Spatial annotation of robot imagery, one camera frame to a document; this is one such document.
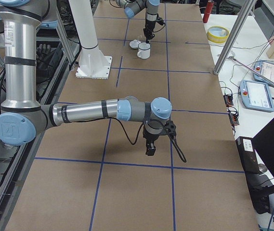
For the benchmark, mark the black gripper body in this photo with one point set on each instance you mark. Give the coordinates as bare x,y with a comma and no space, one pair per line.
149,26
150,138

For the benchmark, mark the clear glass funnel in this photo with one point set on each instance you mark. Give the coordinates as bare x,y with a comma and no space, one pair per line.
141,39

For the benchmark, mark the white enamel mug blue rim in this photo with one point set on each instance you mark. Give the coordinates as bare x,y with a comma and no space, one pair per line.
144,49

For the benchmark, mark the white ceramic lid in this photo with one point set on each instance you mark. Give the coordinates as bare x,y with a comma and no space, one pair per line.
134,44

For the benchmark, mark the red cylinder tube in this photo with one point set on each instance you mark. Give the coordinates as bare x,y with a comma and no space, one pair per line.
208,10

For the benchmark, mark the yellow tape roll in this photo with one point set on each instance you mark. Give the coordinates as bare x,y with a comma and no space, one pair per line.
218,34

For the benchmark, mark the metal reacher grabber stick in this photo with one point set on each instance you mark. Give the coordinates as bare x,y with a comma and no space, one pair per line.
250,69

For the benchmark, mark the black box with label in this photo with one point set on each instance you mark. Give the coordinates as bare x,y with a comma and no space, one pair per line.
247,155

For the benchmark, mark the near teach pendant tablet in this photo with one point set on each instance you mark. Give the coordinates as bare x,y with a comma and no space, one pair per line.
256,96

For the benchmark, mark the teach pendant tablet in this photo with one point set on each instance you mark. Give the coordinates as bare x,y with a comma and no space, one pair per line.
265,68
256,96

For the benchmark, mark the far teach pendant tablet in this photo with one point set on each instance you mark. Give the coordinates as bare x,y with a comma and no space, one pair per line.
265,68

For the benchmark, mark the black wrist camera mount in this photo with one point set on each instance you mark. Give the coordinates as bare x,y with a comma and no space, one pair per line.
170,129

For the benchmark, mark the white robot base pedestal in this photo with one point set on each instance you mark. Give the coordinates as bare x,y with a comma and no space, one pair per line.
92,62

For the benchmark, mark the aluminium frame post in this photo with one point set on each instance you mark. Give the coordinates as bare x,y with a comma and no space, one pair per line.
241,18

